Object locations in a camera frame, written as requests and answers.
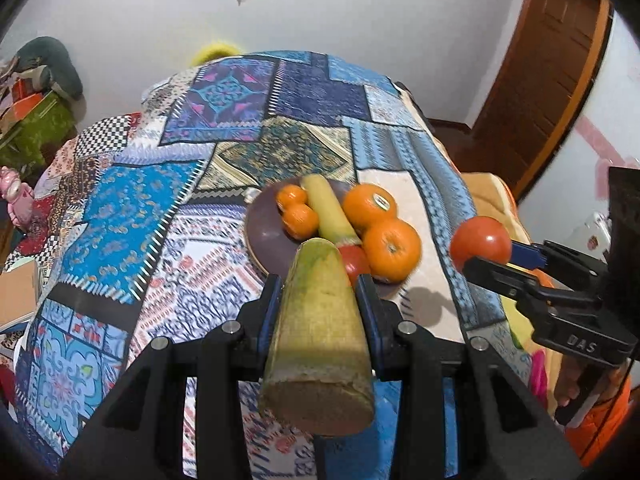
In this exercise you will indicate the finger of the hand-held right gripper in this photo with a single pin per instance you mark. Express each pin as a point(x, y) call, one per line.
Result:
point(500, 280)
point(527, 255)

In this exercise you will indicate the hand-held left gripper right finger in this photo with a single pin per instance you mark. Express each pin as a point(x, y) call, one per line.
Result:
point(366, 310)

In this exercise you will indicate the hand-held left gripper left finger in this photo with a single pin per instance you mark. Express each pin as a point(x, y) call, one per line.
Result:
point(272, 310)

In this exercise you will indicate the red tomato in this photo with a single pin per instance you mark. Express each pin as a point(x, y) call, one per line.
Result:
point(480, 242)
point(356, 262)

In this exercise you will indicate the yellow-green sugarcane piece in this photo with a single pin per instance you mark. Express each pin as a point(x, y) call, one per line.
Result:
point(325, 210)
point(315, 340)

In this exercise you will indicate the large plain orange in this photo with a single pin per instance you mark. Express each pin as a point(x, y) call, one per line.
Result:
point(392, 250)

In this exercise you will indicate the purple plate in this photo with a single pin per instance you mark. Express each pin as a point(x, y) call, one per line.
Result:
point(262, 235)

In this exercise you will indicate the small mandarin orange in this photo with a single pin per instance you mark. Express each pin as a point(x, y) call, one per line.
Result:
point(291, 196)
point(300, 221)

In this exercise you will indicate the large orange with sticker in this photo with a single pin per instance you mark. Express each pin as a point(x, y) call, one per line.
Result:
point(362, 210)

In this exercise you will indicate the person's right hand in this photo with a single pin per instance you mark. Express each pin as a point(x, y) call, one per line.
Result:
point(566, 385)

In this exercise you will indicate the yellow orange quilt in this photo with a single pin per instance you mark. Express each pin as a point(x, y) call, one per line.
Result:
point(492, 200)

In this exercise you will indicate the blue patchwork blanket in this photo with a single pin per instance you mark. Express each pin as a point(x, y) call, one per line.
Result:
point(150, 210)

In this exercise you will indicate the brown wooden door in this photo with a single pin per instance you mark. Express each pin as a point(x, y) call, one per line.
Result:
point(545, 60)

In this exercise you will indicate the checkered patchwork sheet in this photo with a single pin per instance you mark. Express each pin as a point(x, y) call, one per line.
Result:
point(105, 135)

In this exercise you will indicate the tan cardboard piece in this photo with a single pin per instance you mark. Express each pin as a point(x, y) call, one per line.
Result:
point(17, 300)

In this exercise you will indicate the yellow fuzzy item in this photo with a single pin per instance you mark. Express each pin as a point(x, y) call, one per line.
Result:
point(215, 54)

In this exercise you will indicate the pink toy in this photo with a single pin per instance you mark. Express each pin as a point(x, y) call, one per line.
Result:
point(17, 197)

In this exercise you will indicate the green patterned box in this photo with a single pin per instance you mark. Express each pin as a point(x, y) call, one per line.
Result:
point(37, 130)

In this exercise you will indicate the grey curved pillow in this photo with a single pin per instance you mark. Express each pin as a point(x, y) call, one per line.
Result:
point(50, 62)

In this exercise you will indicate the pile of clutter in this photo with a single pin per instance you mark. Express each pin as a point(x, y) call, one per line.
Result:
point(12, 82)

